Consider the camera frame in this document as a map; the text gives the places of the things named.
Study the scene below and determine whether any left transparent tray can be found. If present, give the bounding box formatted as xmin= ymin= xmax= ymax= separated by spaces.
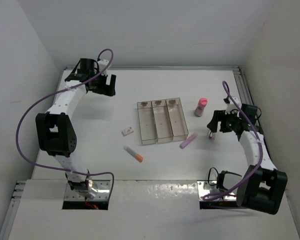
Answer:
xmin=137 ymin=101 xmax=157 ymax=145

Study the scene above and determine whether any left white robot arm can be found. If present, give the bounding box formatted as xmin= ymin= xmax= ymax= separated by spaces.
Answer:
xmin=35 ymin=58 xmax=116 ymax=200

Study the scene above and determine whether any purple cable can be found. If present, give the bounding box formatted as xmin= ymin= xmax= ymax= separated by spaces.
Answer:
xmin=202 ymin=80 xmax=265 ymax=202
xmin=15 ymin=48 xmax=115 ymax=201

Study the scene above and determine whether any metal base plate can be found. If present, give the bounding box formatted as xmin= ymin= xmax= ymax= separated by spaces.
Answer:
xmin=197 ymin=180 xmax=236 ymax=201
xmin=64 ymin=179 xmax=111 ymax=202

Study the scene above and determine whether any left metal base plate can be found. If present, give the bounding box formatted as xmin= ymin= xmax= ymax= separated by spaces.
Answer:
xmin=64 ymin=179 xmax=111 ymax=202

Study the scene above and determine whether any right transparent tray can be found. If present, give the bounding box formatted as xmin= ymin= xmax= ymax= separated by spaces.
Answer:
xmin=165 ymin=97 xmax=189 ymax=142

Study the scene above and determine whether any small white eraser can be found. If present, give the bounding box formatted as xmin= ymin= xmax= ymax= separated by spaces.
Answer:
xmin=122 ymin=126 xmax=134 ymax=136

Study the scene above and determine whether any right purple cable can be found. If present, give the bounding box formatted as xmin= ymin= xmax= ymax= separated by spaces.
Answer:
xmin=202 ymin=80 xmax=265 ymax=202

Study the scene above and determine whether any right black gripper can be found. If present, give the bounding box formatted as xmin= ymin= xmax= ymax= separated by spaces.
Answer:
xmin=207 ymin=108 xmax=241 ymax=133

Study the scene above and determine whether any orange capped glue stick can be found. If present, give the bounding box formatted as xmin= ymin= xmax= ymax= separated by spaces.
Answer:
xmin=123 ymin=145 xmax=143 ymax=163

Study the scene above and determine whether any purple highlighter marker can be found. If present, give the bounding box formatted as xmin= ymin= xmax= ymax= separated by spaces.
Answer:
xmin=179 ymin=132 xmax=198 ymax=149

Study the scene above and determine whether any transparent tray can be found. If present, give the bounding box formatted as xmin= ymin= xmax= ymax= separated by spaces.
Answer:
xmin=137 ymin=101 xmax=157 ymax=145
xmin=165 ymin=97 xmax=189 ymax=142
xmin=151 ymin=99 xmax=173 ymax=144

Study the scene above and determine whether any black cable at right base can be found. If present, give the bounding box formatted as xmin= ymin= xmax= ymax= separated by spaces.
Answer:
xmin=207 ymin=167 xmax=242 ymax=193

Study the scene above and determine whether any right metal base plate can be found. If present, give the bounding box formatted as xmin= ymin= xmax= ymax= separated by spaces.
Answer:
xmin=197 ymin=180 xmax=236 ymax=201

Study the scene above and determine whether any pink capped bead bottle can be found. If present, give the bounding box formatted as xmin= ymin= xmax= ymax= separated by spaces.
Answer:
xmin=194 ymin=98 xmax=208 ymax=117

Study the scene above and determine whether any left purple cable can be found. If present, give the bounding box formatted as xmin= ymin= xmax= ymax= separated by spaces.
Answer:
xmin=15 ymin=48 xmax=115 ymax=201

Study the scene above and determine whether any middle transparent tray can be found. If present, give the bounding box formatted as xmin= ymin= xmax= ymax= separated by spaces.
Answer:
xmin=151 ymin=99 xmax=173 ymax=144

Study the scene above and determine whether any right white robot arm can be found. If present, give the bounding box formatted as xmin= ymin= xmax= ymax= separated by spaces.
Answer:
xmin=202 ymin=96 xmax=288 ymax=215

